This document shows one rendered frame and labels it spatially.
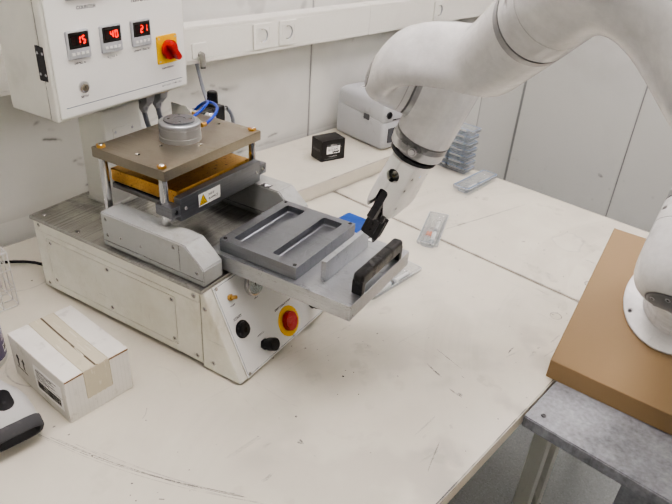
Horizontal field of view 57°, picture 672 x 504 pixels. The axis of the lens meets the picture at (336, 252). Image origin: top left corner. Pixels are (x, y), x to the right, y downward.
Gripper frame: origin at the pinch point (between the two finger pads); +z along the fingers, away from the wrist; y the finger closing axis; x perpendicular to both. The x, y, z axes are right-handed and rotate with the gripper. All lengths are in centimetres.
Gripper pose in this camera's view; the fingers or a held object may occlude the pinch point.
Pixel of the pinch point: (374, 225)
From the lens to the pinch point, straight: 103.3
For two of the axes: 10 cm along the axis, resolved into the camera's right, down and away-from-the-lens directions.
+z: -3.6, 7.0, 6.2
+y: 5.2, -4.0, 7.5
